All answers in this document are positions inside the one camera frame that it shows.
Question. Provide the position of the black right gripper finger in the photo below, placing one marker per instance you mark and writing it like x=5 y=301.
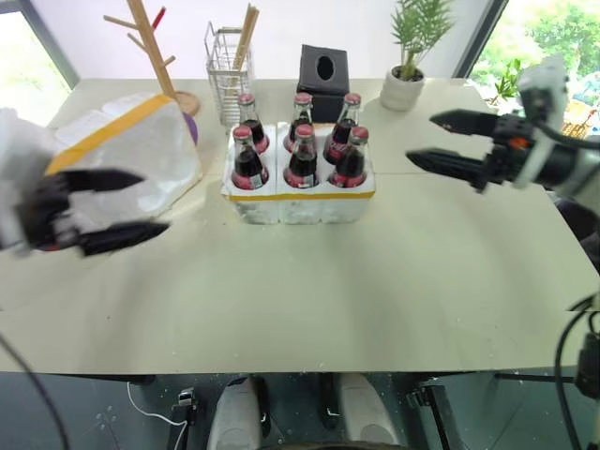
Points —
x=445 y=164
x=464 y=122

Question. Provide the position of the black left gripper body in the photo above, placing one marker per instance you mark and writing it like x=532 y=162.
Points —
x=47 y=211

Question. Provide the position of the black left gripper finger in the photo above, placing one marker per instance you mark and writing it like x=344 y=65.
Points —
x=105 y=180
x=122 y=235

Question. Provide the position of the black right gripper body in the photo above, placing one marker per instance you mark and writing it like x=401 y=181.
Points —
x=508 y=150

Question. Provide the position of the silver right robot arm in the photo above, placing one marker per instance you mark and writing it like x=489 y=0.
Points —
x=572 y=169

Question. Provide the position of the white foam box yellow tape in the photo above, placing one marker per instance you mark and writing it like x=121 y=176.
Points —
x=131 y=145

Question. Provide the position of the glass cola bottle red cap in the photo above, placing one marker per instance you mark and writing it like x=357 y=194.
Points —
x=346 y=126
x=351 y=166
x=302 y=169
x=247 y=169
x=303 y=110
x=250 y=124

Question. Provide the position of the black tissue box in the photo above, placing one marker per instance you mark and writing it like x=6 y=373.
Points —
x=323 y=75

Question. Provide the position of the white foam crate yellow tape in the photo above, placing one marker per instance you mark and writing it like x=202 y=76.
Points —
x=300 y=204

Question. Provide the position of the small green plant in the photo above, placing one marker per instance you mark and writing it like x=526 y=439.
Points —
x=508 y=82

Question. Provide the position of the white ribbed plant pot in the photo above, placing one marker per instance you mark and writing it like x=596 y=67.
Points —
x=400 y=91

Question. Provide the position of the purple round object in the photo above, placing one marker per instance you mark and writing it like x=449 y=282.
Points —
x=192 y=129

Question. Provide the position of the green fern plant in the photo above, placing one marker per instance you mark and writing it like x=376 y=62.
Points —
x=415 y=33

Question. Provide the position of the dark rounded object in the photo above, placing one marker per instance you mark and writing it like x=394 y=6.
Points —
x=586 y=229

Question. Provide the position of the wooden mug tree stand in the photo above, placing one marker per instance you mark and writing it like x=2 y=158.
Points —
x=157 y=56

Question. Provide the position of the wooden chopsticks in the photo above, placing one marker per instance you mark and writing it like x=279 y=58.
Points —
x=244 y=42

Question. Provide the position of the white rounded robot foot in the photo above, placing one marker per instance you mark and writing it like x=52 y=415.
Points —
x=234 y=417
x=368 y=412

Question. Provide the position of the black table clamp bracket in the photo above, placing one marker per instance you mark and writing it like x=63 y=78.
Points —
x=185 y=408

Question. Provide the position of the black table leg frame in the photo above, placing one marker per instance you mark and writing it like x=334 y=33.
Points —
x=433 y=412

